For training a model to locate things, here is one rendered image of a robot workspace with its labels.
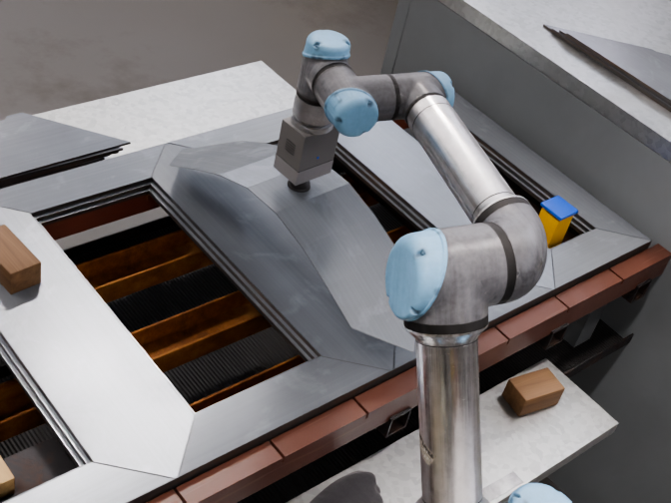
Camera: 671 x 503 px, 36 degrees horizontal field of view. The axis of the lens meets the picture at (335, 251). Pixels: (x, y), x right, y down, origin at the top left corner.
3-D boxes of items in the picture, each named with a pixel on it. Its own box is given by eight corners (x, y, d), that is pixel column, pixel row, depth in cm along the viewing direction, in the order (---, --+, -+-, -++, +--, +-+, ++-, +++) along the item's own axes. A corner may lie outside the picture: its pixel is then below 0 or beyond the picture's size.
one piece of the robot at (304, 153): (314, 81, 182) (299, 155, 193) (275, 92, 177) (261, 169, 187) (349, 109, 177) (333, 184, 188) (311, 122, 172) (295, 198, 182)
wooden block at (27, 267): (-26, 255, 182) (-27, 235, 179) (5, 244, 186) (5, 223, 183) (10, 295, 177) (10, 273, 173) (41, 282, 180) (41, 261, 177)
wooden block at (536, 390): (518, 417, 200) (526, 400, 197) (500, 395, 204) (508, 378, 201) (557, 404, 205) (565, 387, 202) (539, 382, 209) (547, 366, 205)
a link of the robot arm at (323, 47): (317, 53, 164) (299, 25, 169) (305, 111, 171) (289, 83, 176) (361, 51, 167) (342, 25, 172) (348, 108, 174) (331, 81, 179)
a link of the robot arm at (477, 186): (594, 251, 139) (443, 50, 170) (525, 261, 135) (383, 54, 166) (567, 309, 147) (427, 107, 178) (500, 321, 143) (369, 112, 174)
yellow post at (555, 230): (514, 273, 234) (541, 208, 221) (529, 266, 237) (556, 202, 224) (530, 286, 231) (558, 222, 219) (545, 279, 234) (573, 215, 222)
